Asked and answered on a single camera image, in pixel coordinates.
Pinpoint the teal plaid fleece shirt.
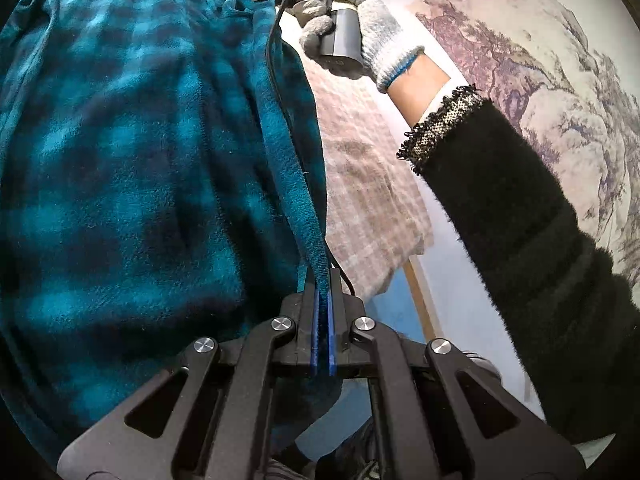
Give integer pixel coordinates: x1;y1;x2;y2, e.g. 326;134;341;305
0;0;346;466

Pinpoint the person's right hand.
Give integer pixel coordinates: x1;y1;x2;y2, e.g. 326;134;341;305
295;0;426;94

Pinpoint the person's right forearm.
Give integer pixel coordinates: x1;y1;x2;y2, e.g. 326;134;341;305
386;55;640;446

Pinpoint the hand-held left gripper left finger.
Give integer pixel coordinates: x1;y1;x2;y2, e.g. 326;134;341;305
56;287;321;480

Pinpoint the landscape wall mural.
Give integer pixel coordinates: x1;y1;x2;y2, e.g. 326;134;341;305
407;0;640;281

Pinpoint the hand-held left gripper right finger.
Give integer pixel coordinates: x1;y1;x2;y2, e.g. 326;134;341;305
325;271;587;480

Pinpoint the beige checked bed blanket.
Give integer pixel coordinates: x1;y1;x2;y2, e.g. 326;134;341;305
277;7;436;301

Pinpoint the black cable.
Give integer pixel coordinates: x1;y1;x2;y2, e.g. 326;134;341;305
265;0;356;297

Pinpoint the blue floor mat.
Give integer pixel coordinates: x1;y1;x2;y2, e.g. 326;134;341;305
367;267;426;351

